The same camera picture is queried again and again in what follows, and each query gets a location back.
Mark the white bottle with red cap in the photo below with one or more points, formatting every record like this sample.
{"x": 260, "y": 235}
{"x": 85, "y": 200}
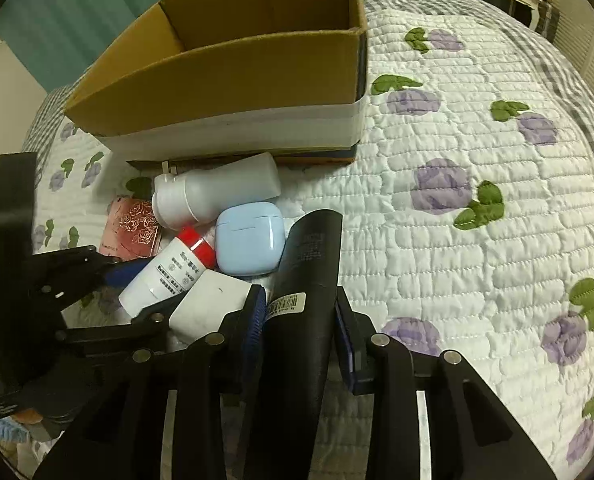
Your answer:
{"x": 162, "y": 275}

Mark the light blue earbuds case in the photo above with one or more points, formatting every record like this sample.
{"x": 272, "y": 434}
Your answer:
{"x": 249, "y": 240}

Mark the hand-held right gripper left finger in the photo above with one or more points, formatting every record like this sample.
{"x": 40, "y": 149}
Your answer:
{"x": 257, "y": 320}

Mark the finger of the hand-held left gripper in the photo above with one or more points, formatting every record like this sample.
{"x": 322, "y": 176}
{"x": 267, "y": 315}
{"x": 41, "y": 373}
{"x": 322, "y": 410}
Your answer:
{"x": 127, "y": 327}
{"x": 122, "y": 271}

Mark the teal curtain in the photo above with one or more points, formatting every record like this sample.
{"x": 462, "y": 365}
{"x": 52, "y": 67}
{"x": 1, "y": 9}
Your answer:
{"x": 77, "y": 10}

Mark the white charger block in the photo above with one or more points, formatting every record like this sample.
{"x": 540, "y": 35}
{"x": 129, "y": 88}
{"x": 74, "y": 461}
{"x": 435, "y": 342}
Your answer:
{"x": 207, "y": 300}

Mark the black tube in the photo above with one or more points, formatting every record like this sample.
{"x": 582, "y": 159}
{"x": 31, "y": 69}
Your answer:
{"x": 302, "y": 270}

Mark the white floral quilt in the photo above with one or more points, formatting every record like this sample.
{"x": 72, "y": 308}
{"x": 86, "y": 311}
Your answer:
{"x": 452, "y": 260}

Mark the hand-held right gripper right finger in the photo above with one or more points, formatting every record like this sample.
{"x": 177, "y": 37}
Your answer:
{"x": 344, "y": 347}

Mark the brown cardboard box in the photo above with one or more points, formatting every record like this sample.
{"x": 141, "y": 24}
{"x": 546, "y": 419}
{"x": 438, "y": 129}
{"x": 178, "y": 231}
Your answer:
{"x": 227, "y": 75}

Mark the pink rose-print box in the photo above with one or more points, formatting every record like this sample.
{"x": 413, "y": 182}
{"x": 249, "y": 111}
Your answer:
{"x": 132, "y": 230}

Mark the white plastic bottle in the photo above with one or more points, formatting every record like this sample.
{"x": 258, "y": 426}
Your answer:
{"x": 217, "y": 185}

